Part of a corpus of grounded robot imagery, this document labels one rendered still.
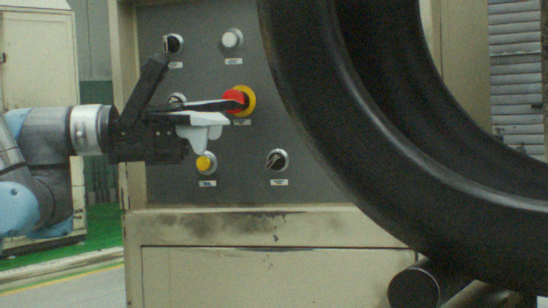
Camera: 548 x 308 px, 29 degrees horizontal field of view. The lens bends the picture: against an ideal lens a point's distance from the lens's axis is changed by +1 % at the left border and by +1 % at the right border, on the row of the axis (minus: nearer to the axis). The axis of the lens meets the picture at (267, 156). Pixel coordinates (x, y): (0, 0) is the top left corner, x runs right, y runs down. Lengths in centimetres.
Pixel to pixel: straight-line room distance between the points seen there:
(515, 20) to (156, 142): 940
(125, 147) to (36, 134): 13
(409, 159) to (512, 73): 997
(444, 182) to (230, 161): 90
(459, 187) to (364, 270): 76
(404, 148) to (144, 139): 71
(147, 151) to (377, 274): 39
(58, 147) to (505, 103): 944
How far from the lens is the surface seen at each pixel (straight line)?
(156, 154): 156
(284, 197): 172
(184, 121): 150
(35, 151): 159
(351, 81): 91
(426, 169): 89
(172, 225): 176
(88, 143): 157
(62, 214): 159
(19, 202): 145
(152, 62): 155
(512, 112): 1085
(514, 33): 1087
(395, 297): 94
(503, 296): 111
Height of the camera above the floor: 107
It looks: 3 degrees down
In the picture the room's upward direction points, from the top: 3 degrees counter-clockwise
